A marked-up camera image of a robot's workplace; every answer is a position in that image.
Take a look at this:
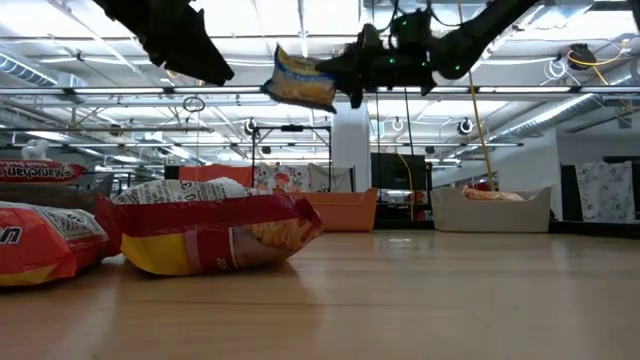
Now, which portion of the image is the white background figure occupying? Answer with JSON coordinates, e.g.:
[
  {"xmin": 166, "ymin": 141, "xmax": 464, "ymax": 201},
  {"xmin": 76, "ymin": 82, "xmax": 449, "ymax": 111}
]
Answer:
[{"xmin": 20, "ymin": 138, "xmax": 51, "ymax": 162}]

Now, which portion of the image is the black ceiling cable reel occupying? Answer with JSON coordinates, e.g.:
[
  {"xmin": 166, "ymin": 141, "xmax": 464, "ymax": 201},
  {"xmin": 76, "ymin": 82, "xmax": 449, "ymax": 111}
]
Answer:
[{"xmin": 567, "ymin": 43, "xmax": 597, "ymax": 72}]

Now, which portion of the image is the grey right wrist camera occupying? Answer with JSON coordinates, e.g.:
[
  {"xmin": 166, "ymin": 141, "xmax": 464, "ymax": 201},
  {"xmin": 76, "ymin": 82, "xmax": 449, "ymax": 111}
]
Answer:
[{"xmin": 357, "ymin": 23, "xmax": 382, "ymax": 50}]

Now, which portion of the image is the black metal frame stand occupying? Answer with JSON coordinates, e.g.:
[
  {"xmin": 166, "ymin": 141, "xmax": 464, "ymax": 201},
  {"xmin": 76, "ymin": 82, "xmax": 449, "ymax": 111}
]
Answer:
[{"xmin": 251, "ymin": 124, "xmax": 333, "ymax": 192}]

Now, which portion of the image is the blue soy sauce ramen packet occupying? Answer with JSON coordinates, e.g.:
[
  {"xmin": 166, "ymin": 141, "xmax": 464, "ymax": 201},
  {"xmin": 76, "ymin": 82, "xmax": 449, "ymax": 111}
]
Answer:
[{"xmin": 261, "ymin": 43, "xmax": 338, "ymax": 115}]

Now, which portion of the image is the dark grey plastic bin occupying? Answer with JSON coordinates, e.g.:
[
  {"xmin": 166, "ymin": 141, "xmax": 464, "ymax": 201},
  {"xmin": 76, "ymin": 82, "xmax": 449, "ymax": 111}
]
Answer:
[{"xmin": 0, "ymin": 172, "xmax": 115, "ymax": 216}]

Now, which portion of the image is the roast beef ramen packet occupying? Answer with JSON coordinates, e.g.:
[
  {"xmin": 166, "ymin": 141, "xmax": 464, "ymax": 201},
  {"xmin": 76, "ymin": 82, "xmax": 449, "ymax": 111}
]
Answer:
[
  {"xmin": 0, "ymin": 158, "xmax": 87, "ymax": 185},
  {"xmin": 94, "ymin": 177, "xmax": 324, "ymax": 277}
]

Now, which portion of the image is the black monitor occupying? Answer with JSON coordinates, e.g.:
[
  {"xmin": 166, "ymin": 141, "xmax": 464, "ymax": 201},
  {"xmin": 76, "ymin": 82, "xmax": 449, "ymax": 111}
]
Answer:
[{"xmin": 370, "ymin": 152, "xmax": 427, "ymax": 191}]

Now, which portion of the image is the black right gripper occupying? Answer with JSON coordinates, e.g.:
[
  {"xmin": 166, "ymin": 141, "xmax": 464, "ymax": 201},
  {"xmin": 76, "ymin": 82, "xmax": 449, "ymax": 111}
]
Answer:
[{"xmin": 314, "ymin": 9, "xmax": 436, "ymax": 110}]

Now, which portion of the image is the white plastic bin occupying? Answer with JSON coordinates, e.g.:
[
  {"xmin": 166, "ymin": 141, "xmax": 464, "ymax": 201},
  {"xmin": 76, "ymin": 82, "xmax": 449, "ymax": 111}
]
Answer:
[{"xmin": 430, "ymin": 185, "xmax": 553, "ymax": 234}]

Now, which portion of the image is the orange plastic bin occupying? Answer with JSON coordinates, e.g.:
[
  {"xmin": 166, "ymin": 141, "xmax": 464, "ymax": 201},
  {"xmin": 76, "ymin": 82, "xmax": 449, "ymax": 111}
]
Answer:
[{"xmin": 272, "ymin": 187, "xmax": 380, "ymax": 234}]

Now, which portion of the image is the wide silver ceiling duct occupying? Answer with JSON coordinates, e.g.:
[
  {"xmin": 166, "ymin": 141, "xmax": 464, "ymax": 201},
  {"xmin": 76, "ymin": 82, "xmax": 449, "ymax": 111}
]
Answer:
[{"xmin": 492, "ymin": 59, "xmax": 640, "ymax": 142}]

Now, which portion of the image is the large floral cloth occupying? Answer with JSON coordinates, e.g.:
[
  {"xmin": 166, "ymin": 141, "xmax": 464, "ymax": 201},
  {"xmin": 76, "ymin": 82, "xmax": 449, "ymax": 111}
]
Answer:
[{"xmin": 574, "ymin": 160, "xmax": 635, "ymax": 222}]

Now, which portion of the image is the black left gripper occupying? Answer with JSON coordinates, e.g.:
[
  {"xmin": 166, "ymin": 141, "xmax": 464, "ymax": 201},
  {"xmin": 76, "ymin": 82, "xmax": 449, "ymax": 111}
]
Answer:
[{"xmin": 92, "ymin": 0, "xmax": 235, "ymax": 86}]

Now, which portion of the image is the yellow hanging strap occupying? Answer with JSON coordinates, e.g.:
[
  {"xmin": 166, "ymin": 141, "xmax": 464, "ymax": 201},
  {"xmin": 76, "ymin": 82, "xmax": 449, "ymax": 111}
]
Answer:
[{"xmin": 467, "ymin": 69, "xmax": 497, "ymax": 192}]

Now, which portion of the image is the black partition panel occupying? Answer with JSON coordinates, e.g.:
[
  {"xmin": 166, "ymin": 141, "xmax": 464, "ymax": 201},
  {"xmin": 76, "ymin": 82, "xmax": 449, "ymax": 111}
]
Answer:
[{"xmin": 559, "ymin": 155, "xmax": 640, "ymax": 224}]

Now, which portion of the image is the ribbed silver ceiling duct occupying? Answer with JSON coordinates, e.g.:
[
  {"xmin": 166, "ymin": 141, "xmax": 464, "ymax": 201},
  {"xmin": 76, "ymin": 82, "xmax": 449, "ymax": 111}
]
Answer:
[{"xmin": 0, "ymin": 52, "xmax": 89, "ymax": 90}]

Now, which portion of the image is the orange partition panel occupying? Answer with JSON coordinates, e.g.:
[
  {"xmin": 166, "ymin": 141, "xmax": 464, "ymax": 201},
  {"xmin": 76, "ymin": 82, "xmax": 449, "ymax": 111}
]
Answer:
[{"xmin": 178, "ymin": 163, "xmax": 255, "ymax": 189}]

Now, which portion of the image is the white building pillar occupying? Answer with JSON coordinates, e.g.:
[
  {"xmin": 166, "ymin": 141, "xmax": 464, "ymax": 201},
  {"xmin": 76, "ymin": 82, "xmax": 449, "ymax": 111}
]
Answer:
[{"xmin": 332, "ymin": 102, "xmax": 372, "ymax": 194}]

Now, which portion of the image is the small floral cloth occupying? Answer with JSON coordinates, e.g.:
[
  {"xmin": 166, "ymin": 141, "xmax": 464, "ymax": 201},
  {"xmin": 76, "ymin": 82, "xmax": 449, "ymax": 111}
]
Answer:
[{"xmin": 253, "ymin": 164, "xmax": 311, "ymax": 194}]

